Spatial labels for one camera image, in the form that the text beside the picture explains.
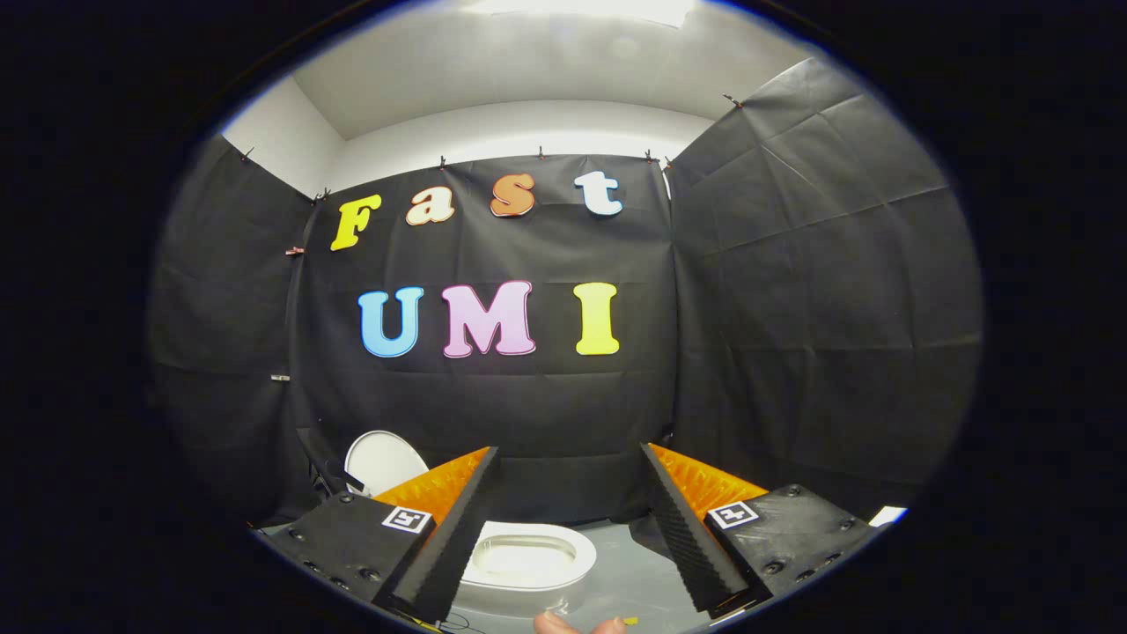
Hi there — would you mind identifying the black folded stand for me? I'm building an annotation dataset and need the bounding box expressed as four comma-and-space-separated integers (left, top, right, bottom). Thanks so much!
296, 427, 365, 497

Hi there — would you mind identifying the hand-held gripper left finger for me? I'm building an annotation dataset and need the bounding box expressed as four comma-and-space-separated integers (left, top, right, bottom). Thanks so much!
262, 446, 501, 623

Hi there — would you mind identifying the white toilet lid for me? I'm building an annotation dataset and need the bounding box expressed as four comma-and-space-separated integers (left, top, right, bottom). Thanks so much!
344, 430, 431, 499

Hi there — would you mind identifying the black backdrop cloth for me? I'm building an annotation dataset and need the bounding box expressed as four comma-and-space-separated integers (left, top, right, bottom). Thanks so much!
147, 57, 983, 531

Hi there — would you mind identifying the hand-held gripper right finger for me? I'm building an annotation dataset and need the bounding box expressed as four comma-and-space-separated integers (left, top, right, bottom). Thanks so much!
640, 442, 887, 616

